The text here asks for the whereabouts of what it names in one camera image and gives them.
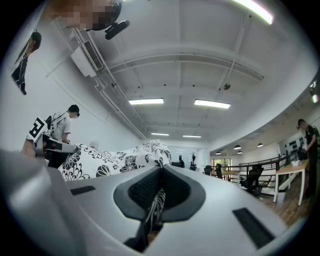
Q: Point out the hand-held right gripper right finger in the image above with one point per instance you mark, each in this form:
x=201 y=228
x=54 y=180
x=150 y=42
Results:
x=212 y=200

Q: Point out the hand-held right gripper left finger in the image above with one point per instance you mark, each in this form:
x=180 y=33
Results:
x=100 y=200

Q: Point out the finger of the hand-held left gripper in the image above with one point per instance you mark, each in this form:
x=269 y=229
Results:
x=66 y=148

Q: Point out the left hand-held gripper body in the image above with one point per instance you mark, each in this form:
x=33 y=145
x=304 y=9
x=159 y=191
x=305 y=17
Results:
x=37 y=130

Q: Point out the black white floral cushion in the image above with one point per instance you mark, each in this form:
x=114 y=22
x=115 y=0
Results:
x=105 y=160

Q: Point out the person's left forearm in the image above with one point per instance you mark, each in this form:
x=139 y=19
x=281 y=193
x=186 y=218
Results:
x=28 y=150

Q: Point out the black office chair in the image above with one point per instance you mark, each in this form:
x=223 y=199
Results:
x=207 y=170
x=252 y=178
x=219 y=170

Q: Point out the long wooden table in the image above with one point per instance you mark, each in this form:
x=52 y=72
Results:
x=226 y=172

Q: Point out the window with green view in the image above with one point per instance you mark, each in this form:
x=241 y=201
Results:
x=223 y=162

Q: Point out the black coat stand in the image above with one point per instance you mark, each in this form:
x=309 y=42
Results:
x=192 y=158

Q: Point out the long white ceiling light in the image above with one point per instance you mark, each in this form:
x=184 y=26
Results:
x=146 y=101
x=212 y=103
x=160 y=134
x=192 y=136
x=257 y=10

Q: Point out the black metal railing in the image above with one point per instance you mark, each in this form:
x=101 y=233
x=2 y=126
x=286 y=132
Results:
x=270 y=162

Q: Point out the white ceiling pipe bundle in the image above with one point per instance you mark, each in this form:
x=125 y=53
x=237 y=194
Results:
x=117 y=100

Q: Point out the white air conditioner unit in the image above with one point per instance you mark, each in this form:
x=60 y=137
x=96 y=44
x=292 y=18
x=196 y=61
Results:
x=86 y=61

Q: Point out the light wooden table white legs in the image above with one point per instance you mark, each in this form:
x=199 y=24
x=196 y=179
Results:
x=292 y=168

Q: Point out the small white box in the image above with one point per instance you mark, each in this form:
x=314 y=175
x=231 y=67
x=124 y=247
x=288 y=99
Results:
x=297 y=163

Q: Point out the person's face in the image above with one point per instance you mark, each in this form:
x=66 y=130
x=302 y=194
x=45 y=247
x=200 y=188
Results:
x=75 y=12

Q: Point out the black track spotlight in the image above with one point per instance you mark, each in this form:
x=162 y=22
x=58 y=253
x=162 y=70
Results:
x=314 y=92

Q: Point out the white wall notice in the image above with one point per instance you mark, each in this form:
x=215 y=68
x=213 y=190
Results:
x=94 y=144

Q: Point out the white wall display panel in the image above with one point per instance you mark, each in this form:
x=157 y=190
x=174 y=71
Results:
x=292 y=145

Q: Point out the black head-worn camera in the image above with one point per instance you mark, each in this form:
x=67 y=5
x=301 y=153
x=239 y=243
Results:
x=117 y=28

